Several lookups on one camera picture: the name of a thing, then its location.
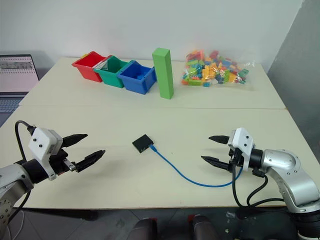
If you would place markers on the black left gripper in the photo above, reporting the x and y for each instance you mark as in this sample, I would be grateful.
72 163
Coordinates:
60 162

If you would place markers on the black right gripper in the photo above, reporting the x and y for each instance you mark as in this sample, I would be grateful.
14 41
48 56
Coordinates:
235 160

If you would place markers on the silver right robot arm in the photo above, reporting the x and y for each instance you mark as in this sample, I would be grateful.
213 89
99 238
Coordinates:
287 175

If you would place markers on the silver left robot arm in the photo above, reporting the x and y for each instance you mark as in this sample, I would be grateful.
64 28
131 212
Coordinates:
12 180

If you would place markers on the small black box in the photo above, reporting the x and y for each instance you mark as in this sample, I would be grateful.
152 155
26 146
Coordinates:
142 144

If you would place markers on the dark rounded shape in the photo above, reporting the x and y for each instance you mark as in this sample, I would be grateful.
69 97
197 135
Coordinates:
203 228
145 229

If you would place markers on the bag of colourful bricks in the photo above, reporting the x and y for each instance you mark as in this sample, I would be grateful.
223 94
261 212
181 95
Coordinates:
215 70

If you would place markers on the green plastic bin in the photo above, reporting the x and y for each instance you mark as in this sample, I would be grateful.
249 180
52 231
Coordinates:
111 71

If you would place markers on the red plastic bin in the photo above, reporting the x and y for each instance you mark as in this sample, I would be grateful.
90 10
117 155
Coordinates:
88 65

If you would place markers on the blue plastic bin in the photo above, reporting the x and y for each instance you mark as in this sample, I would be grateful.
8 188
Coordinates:
137 77

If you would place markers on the tall green block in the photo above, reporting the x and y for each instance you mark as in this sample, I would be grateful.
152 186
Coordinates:
163 75

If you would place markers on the open laptop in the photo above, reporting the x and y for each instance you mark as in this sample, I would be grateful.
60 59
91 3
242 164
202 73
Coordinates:
13 80

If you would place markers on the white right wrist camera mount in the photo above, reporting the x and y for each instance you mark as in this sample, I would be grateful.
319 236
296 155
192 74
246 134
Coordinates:
243 145

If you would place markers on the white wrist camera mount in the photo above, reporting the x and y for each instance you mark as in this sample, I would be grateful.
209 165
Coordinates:
42 146
243 145

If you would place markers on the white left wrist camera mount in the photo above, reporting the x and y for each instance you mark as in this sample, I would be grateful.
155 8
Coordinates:
42 146

